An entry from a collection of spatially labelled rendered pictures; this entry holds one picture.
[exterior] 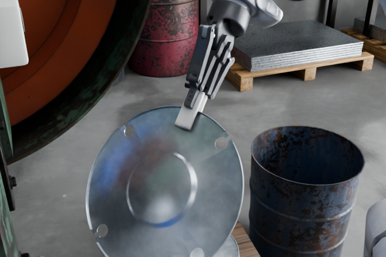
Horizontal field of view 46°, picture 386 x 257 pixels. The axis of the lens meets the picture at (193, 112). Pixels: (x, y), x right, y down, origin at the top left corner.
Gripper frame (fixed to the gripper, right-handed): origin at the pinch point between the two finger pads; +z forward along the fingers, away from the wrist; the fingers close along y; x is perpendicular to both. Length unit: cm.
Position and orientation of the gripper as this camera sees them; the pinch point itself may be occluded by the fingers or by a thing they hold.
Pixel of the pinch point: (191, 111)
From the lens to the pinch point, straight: 78.5
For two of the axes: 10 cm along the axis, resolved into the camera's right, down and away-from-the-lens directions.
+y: -3.7, -3.5, -8.6
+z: -3.6, 9.1, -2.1
